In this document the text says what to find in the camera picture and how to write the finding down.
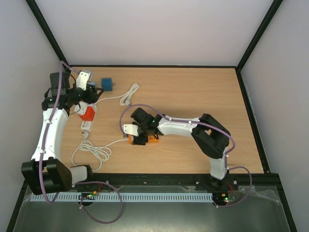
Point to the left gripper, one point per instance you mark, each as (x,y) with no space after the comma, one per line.
(92,96)

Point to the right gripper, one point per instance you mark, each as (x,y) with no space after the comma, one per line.
(141,139)

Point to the dark blue cube socket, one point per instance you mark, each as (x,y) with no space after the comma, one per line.
(107,84)

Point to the orange power strip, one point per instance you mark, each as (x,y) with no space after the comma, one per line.
(150,138)

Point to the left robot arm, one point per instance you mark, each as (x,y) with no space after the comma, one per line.
(45,173)

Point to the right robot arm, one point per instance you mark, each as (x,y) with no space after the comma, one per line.
(210,136)

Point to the red cube socket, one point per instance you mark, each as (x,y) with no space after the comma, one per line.
(89,114)

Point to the white cube adapter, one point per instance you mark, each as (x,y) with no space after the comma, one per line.
(81,108)

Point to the white power strip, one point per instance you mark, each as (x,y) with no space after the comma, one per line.
(86,125)

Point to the light blue cable duct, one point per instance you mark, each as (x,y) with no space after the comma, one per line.
(136,197)

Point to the black mounting rail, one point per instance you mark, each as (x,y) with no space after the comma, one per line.
(200,181)

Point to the black cage frame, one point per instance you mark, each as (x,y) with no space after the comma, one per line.
(256,38)

